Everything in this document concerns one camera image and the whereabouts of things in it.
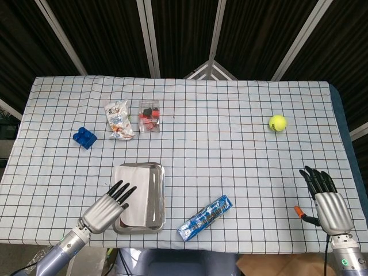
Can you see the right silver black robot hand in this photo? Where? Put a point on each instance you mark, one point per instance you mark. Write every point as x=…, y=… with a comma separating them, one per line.
x=330, y=205

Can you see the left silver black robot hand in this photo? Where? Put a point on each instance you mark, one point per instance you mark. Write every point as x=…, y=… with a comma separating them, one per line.
x=107, y=208

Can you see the white cloth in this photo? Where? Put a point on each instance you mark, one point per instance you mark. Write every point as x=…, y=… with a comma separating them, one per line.
x=137, y=184

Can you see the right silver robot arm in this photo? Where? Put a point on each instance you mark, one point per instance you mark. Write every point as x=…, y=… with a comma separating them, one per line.
x=346, y=256

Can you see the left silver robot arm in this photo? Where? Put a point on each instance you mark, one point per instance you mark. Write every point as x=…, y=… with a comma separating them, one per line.
x=57, y=253

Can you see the metal tray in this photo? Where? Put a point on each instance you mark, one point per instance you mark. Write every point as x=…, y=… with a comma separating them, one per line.
x=157, y=198

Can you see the blue toy building block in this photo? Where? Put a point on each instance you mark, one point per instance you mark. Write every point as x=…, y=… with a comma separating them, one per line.
x=84, y=138

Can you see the grey robot torso base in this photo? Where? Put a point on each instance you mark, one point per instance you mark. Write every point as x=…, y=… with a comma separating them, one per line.
x=175, y=263

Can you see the white crumpled snack bag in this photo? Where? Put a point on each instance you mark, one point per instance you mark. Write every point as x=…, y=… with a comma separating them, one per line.
x=118, y=120

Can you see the blue cookie package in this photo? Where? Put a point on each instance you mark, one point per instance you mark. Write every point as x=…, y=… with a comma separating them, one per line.
x=204, y=217

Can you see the yellow-green tennis ball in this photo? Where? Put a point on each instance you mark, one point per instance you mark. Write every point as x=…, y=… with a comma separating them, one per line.
x=277, y=123

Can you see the clear bag red items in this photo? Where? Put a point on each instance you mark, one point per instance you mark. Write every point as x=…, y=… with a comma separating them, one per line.
x=149, y=116

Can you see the white checkered tablecloth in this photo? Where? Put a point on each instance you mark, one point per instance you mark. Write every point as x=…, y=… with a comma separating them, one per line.
x=201, y=138

